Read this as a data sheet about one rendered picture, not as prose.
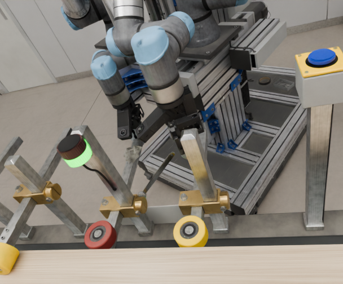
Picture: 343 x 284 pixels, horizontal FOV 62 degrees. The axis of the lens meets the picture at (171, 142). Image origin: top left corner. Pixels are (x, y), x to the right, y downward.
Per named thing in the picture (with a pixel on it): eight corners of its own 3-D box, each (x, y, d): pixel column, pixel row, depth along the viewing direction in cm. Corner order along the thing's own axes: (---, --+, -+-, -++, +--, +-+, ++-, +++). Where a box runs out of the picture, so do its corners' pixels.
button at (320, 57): (305, 60, 49) (305, 50, 48) (331, 54, 48) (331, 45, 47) (310, 71, 46) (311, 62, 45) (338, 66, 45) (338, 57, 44)
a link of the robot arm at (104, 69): (109, 50, 91) (113, 59, 85) (123, 79, 99) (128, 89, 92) (87, 60, 91) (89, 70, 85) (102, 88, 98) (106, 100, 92)
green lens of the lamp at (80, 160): (73, 149, 68) (69, 143, 67) (95, 146, 66) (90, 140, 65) (64, 168, 64) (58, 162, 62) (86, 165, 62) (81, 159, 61)
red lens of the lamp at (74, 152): (67, 142, 66) (62, 135, 65) (89, 138, 65) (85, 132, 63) (57, 161, 62) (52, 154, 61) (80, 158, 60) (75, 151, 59)
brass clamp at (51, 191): (30, 191, 93) (21, 182, 90) (65, 188, 89) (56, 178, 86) (21, 207, 89) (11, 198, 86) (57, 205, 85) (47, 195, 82)
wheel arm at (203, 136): (199, 137, 103) (197, 129, 100) (209, 136, 102) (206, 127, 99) (190, 254, 72) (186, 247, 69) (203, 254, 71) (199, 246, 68)
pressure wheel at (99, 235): (106, 239, 86) (88, 219, 78) (131, 238, 83) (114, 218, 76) (99, 266, 80) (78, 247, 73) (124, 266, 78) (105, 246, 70)
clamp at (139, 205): (110, 205, 92) (103, 196, 89) (148, 202, 88) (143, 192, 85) (105, 220, 88) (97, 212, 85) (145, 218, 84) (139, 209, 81)
